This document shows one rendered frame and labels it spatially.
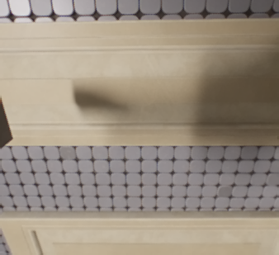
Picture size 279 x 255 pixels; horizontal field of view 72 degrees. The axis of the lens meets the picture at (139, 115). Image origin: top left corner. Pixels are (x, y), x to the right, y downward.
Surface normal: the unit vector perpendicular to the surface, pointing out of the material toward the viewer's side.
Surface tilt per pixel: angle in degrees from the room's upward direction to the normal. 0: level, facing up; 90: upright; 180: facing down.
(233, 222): 0
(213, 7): 0
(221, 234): 11
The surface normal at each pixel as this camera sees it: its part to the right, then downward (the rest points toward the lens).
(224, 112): -0.02, 0.55
